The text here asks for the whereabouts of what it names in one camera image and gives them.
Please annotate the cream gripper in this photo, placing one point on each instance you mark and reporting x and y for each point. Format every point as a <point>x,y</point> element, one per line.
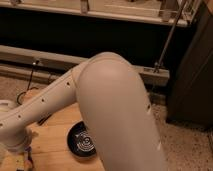
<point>24,161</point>

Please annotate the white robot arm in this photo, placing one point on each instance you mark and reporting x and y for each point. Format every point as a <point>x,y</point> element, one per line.
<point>114,106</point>

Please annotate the black ceramic bowl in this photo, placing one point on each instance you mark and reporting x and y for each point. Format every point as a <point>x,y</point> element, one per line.
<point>79,141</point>

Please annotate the black rectangular box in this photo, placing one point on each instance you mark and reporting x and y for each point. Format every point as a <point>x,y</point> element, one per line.
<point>43,120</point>

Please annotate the metal rod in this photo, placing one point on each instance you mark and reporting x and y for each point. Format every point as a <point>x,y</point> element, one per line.
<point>170,35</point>

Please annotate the dark cabinet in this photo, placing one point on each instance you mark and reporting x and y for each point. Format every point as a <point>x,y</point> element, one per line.
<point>191,95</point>

